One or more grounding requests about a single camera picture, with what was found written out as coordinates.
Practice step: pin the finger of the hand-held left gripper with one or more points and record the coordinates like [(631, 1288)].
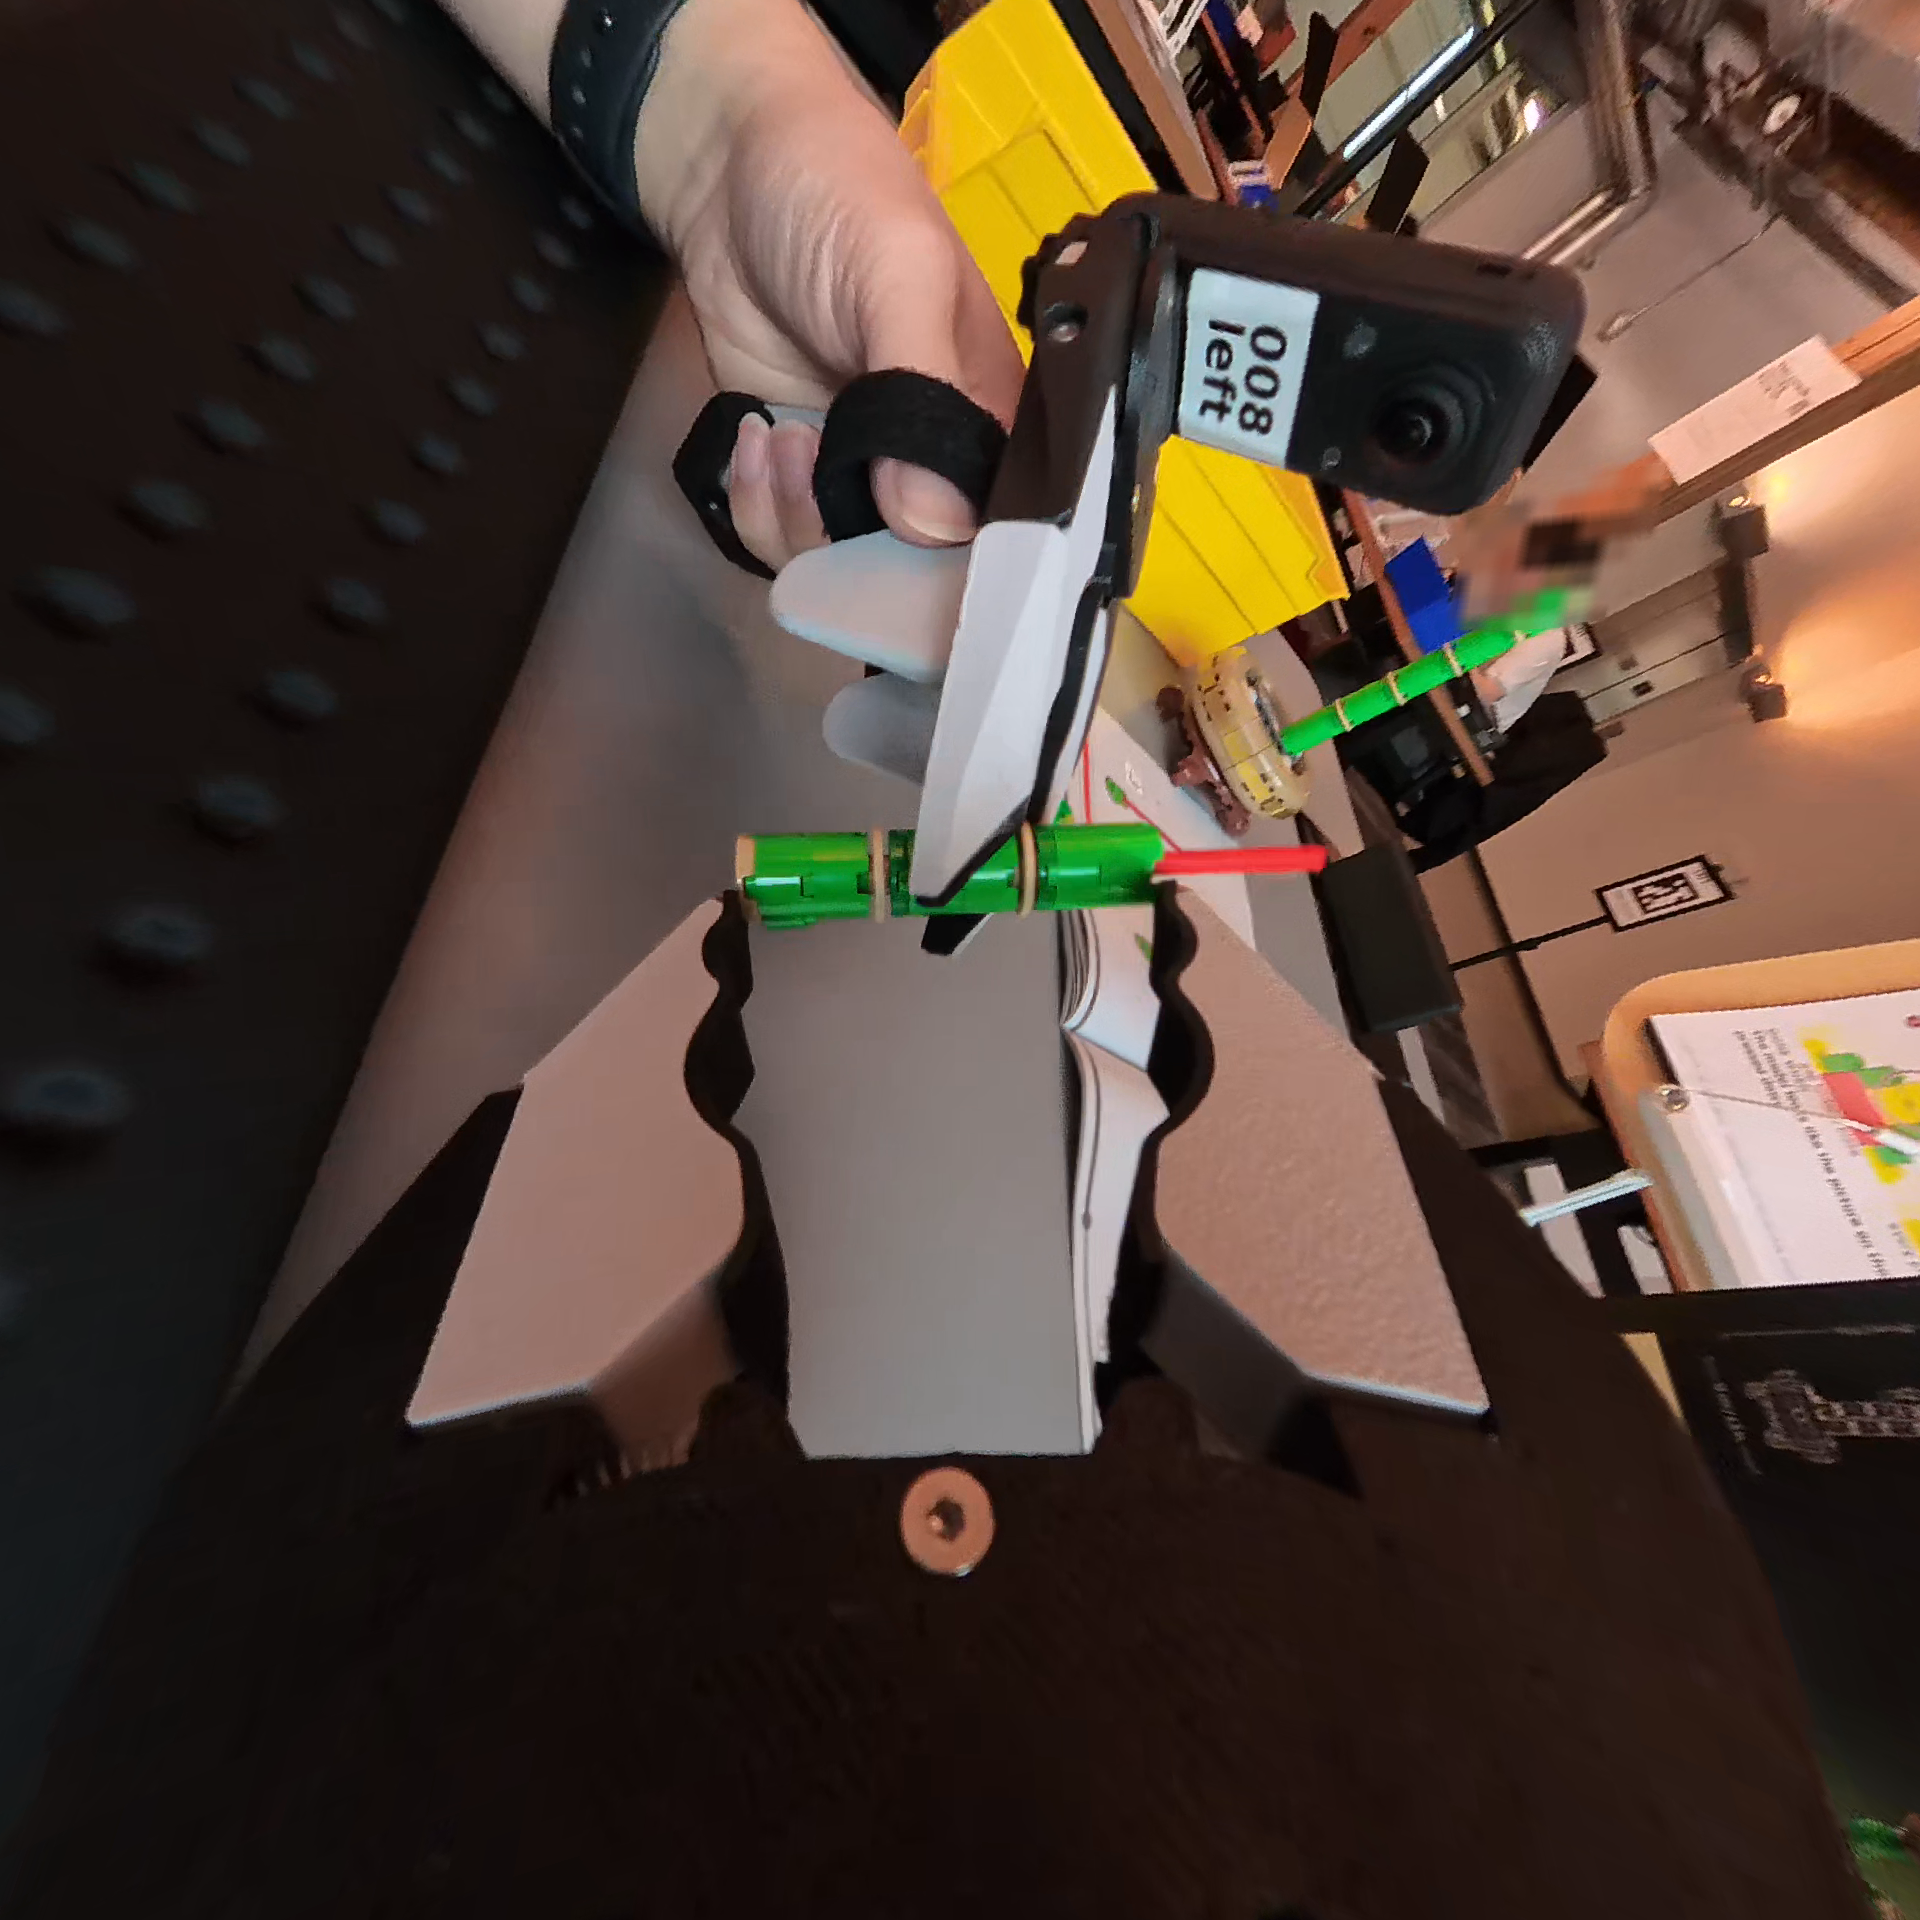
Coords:
[(1089, 674), (990, 674)]

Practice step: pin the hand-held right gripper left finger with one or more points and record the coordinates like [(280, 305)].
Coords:
[(598, 1201)]

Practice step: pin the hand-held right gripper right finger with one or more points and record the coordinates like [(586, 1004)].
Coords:
[(1320, 1201)]

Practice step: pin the green brick stalk red axle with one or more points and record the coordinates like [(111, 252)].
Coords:
[(1093, 870)]

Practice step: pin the black brick set box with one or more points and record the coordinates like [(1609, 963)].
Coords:
[(1829, 1576)]

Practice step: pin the person's left hand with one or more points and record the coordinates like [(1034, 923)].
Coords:
[(811, 257)]

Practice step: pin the tan brick pot with stalk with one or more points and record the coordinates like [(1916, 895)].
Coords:
[(1245, 742)]

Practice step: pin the white instruction booklet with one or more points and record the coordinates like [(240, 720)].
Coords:
[(1112, 1201)]

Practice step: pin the blue storage bin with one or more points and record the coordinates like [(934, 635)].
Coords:
[(1425, 600)]

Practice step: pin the small black box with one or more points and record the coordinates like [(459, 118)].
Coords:
[(1388, 939)]

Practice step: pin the yellow plastic bin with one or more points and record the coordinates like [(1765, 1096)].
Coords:
[(1037, 164)]

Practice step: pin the rounded tray with paper sheet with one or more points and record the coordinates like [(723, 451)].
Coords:
[(1726, 1201)]

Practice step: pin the framed marker sign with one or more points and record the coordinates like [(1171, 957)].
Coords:
[(1666, 895)]

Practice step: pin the black smartwatch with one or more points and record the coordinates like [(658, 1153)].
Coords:
[(598, 105)]

